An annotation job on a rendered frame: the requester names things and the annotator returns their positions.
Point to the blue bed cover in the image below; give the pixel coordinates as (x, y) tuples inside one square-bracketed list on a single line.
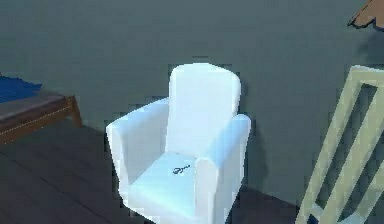
[(15, 88)]

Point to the brown wooden bed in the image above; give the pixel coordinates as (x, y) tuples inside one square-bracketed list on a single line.
[(31, 115)]

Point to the brown framed wall picture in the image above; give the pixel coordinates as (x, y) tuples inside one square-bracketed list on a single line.
[(368, 15)]

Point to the small black keys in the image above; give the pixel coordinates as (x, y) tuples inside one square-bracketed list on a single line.
[(180, 169)]

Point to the white armchair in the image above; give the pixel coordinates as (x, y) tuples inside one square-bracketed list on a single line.
[(203, 110)]

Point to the pale wooden slatted chair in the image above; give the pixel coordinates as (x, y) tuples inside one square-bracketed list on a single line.
[(356, 146)]

